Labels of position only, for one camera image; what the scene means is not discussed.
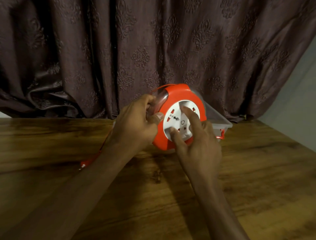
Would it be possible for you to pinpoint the person's right hand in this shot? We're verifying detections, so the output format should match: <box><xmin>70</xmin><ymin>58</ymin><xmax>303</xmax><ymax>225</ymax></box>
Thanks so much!
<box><xmin>169</xmin><ymin>106</ymin><xmax>223</xmax><ymax>185</ymax></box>

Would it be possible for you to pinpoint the person's left hand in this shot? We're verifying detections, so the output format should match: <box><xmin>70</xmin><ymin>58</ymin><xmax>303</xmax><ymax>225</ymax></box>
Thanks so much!
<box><xmin>102</xmin><ymin>94</ymin><xmax>165</xmax><ymax>160</ymax></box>

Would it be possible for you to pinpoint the orange extension cord reel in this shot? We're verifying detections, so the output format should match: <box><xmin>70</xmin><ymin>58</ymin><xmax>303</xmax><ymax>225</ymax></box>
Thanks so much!
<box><xmin>147</xmin><ymin>84</ymin><xmax>207</xmax><ymax>151</ymax></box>

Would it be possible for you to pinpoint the person's right forearm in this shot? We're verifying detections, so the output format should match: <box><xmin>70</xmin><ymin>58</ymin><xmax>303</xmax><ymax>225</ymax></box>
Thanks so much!
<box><xmin>186</xmin><ymin>177</ymin><xmax>250</xmax><ymax>240</ymax></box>

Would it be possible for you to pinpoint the person's left forearm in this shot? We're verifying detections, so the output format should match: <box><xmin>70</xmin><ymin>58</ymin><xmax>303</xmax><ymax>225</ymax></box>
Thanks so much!
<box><xmin>0</xmin><ymin>146</ymin><xmax>135</xmax><ymax>240</ymax></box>

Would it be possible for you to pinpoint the clear plastic storage container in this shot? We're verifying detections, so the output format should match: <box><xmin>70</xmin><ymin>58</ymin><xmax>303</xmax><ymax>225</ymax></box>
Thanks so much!
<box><xmin>191</xmin><ymin>90</ymin><xmax>233</xmax><ymax>140</ymax></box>

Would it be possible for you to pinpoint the brown patterned curtain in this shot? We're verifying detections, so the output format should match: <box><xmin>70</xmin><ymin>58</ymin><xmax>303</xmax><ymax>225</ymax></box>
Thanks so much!
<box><xmin>0</xmin><ymin>0</ymin><xmax>316</xmax><ymax>123</ymax></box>

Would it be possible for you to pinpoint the orange cable with plug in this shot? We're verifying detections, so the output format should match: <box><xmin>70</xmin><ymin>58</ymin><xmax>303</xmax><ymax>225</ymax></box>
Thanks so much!
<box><xmin>79</xmin><ymin>130</ymin><xmax>113</xmax><ymax>171</ymax></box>

